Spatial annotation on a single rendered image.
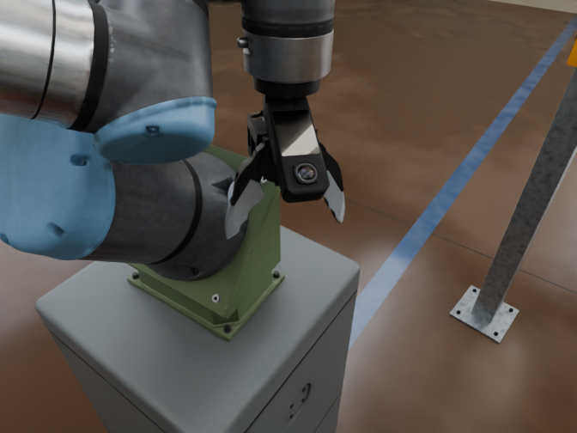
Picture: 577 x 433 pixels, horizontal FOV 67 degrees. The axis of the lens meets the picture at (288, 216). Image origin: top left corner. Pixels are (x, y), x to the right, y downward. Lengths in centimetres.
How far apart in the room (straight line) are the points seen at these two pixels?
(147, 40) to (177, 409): 46
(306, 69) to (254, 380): 42
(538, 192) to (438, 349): 67
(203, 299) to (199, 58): 38
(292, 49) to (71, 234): 26
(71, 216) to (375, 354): 141
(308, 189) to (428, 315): 148
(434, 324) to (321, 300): 115
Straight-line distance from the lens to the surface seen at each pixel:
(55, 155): 45
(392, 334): 177
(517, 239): 162
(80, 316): 78
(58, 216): 44
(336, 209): 55
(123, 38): 33
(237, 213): 52
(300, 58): 43
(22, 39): 31
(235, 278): 62
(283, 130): 45
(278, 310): 71
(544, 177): 149
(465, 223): 233
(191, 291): 65
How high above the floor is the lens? 141
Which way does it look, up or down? 40 degrees down
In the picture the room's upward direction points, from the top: straight up
